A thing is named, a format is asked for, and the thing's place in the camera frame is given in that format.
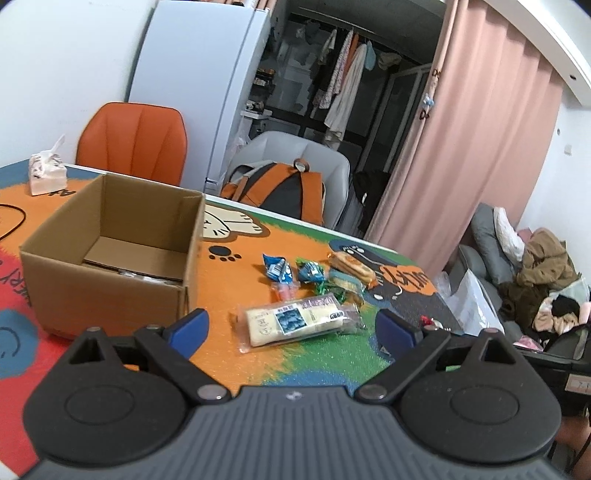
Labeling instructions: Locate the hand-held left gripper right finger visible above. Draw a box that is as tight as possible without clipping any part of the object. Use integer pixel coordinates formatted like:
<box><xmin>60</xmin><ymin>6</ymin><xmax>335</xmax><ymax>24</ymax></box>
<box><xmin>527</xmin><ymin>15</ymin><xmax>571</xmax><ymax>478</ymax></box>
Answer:
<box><xmin>355</xmin><ymin>309</ymin><xmax>526</xmax><ymax>404</ymax></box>

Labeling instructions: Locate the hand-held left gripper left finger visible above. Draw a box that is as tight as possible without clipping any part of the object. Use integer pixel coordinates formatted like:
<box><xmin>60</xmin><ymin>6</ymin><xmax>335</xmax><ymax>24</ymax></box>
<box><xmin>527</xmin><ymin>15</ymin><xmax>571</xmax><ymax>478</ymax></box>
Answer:
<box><xmin>67</xmin><ymin>308</ymin><xmax>232</xmax><ymax>406</ymax></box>

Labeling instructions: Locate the teal biscuit packet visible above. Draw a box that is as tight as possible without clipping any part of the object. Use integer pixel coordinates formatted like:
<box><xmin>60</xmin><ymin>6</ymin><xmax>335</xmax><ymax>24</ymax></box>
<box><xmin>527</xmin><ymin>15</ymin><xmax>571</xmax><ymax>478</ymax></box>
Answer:
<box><xmin>327</xmin><ymin>270</ymin><xmax>365</xmax><ymax>294</ymax></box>

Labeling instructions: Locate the orange biscuit packet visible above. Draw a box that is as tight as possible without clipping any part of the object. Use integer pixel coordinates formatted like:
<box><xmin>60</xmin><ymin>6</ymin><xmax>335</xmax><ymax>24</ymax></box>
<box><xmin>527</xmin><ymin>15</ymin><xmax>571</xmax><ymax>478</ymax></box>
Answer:
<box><xmin>328</xmin><ymin>249</ymin><xmax>377</xmax><ymax>289</ymax></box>

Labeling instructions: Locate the brown cardboard box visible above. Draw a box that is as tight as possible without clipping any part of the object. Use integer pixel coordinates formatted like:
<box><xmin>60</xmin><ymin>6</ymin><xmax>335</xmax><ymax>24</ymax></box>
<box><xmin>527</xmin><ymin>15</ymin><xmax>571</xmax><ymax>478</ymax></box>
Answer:
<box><xmin>18</xmin><ymin>173</ymin><xmax>206</xmax><ymax>340</ymax></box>

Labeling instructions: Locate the green candy wrapper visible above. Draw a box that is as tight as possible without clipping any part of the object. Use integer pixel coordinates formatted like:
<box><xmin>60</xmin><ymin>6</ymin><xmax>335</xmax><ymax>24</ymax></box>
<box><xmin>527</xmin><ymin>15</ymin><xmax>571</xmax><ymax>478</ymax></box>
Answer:
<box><xmin>314</xmin><ymin>282</ymin><xmax>347</xmax><ymax>302</ymax></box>

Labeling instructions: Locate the white plastic bag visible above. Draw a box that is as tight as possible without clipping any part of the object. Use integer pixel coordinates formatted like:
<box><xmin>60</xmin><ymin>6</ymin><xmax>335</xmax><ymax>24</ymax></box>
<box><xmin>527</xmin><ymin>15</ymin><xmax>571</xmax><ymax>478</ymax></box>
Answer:
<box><xmin>434</xmin><ymin>270</ymin><xmax>506</xmax><ymax>335</ymax></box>

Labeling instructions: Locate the printed cartoon table mat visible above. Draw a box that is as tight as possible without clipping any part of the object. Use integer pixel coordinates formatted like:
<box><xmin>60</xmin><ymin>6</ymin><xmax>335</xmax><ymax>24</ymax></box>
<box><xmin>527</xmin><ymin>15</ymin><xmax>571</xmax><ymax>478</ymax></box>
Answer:
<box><xmin>0</xmin><ymin>164</ymin><xmax>462</xmax><ymax>467</ymax></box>

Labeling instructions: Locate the large white cracker packet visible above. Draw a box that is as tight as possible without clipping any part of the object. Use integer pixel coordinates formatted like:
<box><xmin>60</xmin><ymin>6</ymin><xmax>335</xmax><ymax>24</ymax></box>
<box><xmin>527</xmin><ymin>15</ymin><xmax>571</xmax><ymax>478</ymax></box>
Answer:
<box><xmin>229</xmin><ymin>294</ymin><xmax>368</xmax><ymax>355</ymax></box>

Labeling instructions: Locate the grey sofa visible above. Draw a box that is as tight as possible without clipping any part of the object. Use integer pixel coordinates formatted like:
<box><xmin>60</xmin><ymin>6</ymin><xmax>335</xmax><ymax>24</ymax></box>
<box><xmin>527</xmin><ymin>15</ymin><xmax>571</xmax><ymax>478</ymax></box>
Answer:
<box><xmin>450</xmin><ymin>203</ymin><xmax>591</xmax><ymax>342</ymax></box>

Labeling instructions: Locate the blue and green snack packet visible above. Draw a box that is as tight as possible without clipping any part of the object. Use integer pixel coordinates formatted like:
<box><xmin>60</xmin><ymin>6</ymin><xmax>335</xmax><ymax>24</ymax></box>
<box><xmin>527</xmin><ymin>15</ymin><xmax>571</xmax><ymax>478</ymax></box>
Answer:
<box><xmin>295</xmin><ymin>259</ymin><xmax>326</xmax><ymax>284</ymax></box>

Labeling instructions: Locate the grey cushion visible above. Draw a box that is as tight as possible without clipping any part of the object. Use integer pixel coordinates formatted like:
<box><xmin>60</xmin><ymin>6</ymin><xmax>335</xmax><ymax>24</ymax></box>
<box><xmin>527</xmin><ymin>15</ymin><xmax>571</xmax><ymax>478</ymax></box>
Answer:
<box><xmin>471</xmin><ymin>203</ymin><xmax>515</xmax><ymax>284</ymax></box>

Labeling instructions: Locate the white pillow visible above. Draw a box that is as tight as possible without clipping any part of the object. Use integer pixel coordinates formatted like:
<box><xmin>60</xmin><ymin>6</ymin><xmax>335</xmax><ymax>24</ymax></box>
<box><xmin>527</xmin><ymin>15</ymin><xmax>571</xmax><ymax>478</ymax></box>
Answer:
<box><xmin>493</xmin><ymin>207</ymin><xmax>527</xmax><ymax>266</ymax></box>

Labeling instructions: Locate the orange and grey backpack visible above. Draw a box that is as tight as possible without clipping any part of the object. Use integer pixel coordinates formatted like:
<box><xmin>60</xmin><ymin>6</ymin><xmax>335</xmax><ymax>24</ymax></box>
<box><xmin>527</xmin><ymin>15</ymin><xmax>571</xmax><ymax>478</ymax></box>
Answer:
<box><xmin>220</xmin><ymin>158</ymin><xmax>326</xmax><ymax>227</ymax></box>

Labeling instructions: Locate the pile of clothes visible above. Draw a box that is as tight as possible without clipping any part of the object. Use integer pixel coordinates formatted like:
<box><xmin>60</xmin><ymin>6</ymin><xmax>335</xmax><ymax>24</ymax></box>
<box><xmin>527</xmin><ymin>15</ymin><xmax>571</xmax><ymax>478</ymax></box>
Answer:
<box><xmin>531</xmin><ymin>281</ymin><xmax>591</xmax><ymax>335</ymax></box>

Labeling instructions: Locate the brown jacket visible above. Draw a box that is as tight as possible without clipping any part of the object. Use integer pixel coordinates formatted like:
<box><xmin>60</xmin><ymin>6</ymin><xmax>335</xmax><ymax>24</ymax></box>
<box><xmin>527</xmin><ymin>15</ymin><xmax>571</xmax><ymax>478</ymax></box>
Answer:
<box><xmin>499</xmin><ymin>228</ymin><xmax>580</xmax><ymax>324</ymax></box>

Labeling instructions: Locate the orange chair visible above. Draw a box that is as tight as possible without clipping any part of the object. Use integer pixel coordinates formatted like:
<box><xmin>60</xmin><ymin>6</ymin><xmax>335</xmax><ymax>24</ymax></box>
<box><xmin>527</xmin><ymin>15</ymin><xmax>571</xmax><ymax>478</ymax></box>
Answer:
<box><xmin>75</xmin><ymin>102</ymin><xmax>189</xmax><ymax>188</ymax></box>

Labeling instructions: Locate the grey chair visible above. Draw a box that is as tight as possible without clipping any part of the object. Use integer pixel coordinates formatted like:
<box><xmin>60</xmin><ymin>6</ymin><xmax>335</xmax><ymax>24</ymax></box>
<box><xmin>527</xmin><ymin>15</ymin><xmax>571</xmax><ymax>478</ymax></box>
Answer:
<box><xmin>226</xmin><ymin>130</ymin><xmax>350</xmax><ymax>229</ymax></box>

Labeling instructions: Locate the pink curtain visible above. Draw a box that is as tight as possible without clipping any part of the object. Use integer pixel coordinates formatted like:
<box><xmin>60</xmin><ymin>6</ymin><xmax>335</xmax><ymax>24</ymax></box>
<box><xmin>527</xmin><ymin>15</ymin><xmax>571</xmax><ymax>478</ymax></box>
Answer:
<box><xmin>365</xmin><ymin>0</ymin><xmax>565</xmax><ymax>278</ymax></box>

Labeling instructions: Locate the pink tissue pack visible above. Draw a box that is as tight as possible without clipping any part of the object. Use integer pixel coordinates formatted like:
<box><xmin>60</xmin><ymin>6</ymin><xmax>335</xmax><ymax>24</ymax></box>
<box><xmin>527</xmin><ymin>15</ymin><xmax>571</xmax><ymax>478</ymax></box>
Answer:
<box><xmin>28</xmin><ymin>135</ymin><xmax>68</xmax><ymax>197</ymax></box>

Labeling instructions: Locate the white refrigerator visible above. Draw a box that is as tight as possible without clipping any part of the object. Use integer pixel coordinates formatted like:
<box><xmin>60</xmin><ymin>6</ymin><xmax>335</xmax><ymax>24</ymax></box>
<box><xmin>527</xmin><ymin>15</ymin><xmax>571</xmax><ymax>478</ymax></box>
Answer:
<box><xmin>127</xmin><ymin>0</ymin><xmax>273</xmax><ymax>195</ymax></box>

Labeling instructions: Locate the white hanging garment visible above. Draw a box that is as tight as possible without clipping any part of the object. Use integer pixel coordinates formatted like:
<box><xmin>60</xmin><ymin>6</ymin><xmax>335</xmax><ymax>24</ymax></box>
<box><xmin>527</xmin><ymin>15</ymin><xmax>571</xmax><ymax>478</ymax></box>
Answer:
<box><xmin>323</xmin><ymin>44</ymin><xmax>368</xmax><ymax>148</ymax></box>

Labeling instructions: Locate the white shelf unit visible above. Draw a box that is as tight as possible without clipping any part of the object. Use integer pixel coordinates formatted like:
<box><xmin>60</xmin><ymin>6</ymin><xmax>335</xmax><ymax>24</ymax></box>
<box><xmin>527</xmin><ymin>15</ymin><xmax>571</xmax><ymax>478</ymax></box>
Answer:
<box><xmin>242</xmin><ymin>65</ymin><xmax>278</xmax><ymax>139</ymax></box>

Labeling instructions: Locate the floral hanging garment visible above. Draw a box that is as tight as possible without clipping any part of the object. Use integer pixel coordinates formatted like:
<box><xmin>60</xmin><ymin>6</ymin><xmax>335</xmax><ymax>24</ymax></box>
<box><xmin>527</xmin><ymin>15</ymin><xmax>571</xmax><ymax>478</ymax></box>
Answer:
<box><xmin>311</xmin><ymin>30</ymin><xmax>354</xmax><ymax>109</ymax></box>

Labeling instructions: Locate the black cable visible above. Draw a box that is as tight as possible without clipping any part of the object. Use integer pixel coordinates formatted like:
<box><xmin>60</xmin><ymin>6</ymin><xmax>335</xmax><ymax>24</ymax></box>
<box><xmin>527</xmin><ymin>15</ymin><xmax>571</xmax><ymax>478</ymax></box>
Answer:
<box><xmin>0</xmin><ymin>203</ymin><xmax>27</xmax><ymax>241</ymax></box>

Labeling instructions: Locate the glass door metal frame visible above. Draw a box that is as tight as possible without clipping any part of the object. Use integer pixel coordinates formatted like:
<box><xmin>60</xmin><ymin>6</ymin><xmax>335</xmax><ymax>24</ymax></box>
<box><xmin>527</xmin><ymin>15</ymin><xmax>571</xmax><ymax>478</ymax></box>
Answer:
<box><xmin>367</xmin><ymin>62</ymin><xmax>435</xmax><ymax>174</ymax></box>

